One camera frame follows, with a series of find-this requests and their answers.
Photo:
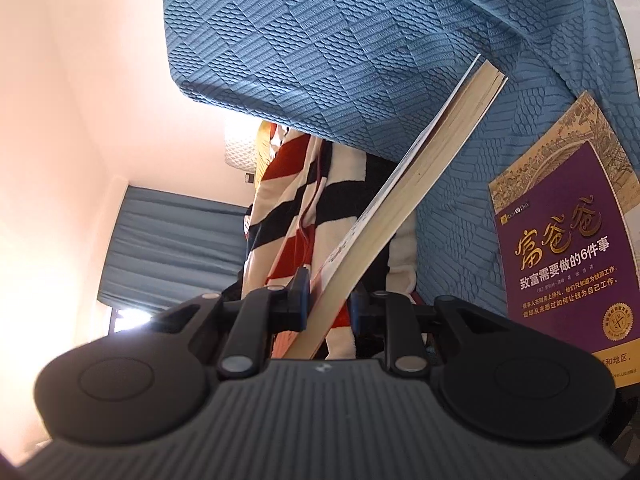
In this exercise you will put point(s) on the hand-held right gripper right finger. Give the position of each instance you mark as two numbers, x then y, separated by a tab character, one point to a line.
356	310

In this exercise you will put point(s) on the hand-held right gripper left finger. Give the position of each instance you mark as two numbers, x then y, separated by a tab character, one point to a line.
302	300

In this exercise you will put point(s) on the pink cover book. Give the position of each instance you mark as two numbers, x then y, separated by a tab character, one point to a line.
425	170

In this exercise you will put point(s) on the purple cover book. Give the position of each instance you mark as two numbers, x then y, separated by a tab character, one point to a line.
560	260

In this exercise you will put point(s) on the brown painting cover book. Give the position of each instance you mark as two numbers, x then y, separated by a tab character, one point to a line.
545	157

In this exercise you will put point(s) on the red black white striped blanket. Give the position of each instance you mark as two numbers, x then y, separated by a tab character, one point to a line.
290	170

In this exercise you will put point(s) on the blue curtain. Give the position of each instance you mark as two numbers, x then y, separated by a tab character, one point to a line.
170	245

